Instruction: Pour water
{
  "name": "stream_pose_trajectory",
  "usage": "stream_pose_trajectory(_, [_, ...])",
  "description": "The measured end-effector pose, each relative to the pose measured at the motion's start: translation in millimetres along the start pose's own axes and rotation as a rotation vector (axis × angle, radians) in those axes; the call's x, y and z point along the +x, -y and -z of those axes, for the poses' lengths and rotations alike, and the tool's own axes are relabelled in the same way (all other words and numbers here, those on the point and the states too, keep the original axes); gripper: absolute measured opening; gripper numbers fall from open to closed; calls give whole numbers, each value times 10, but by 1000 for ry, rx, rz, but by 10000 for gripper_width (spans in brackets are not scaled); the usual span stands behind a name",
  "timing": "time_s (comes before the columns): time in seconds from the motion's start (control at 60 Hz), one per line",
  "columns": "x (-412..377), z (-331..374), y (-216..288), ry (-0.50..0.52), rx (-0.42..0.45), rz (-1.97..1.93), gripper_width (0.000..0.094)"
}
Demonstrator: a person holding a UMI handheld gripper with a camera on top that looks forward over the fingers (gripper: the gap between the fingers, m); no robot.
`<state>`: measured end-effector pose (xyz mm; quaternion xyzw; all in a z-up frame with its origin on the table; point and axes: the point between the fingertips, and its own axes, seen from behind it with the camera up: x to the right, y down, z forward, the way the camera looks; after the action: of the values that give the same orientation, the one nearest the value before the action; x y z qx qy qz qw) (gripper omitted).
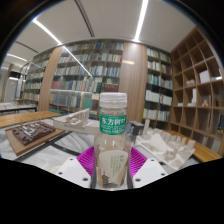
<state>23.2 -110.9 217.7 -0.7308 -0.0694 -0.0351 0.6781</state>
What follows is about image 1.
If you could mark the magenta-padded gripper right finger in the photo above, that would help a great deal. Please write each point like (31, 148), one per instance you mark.
(150, 171)

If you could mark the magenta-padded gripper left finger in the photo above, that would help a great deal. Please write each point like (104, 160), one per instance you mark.
(74, 171)

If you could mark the clear green-labelled drink bottle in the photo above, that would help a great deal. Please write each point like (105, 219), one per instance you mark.
(112, 150)

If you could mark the white sprawling architectural model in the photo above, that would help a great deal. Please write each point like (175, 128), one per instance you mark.
(163, 146)

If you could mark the dark grey building model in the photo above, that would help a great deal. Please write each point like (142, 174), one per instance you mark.
(136, 127)

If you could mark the white stepped architectural model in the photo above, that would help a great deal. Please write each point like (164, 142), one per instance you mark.
(75, 123)

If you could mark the brown building model on board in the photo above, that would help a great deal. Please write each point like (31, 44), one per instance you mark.
(33, 133)

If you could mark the narrow book-filled shelf unit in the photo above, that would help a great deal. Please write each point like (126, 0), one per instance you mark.
(158, 83)

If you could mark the wooden cubby shelf unit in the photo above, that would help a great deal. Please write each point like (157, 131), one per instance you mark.
(200, 93)

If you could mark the wide book-filled shelf unit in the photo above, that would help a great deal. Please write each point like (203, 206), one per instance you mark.
(80, 73)

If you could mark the straight ceiling light strip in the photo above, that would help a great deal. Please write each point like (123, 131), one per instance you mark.
(141, 20)

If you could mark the small wall sign plate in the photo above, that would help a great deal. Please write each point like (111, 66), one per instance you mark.
(128, 62)

